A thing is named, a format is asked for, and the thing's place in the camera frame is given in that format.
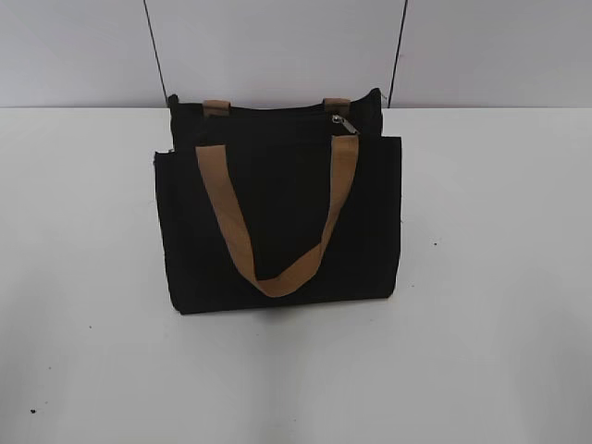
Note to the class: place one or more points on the black tote bag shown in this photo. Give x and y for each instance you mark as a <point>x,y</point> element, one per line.
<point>279,166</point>

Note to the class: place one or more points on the silver zipper pull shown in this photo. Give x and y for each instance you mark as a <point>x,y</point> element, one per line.
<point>341,126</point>

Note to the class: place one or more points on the tan front bag handle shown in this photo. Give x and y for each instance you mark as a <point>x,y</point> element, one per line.
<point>212,162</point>

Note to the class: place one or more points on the tan bag handle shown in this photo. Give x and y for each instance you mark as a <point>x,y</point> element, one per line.
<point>219,108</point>
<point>212,162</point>

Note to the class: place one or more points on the tan rear bag handle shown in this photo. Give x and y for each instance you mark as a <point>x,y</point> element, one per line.
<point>219,108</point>

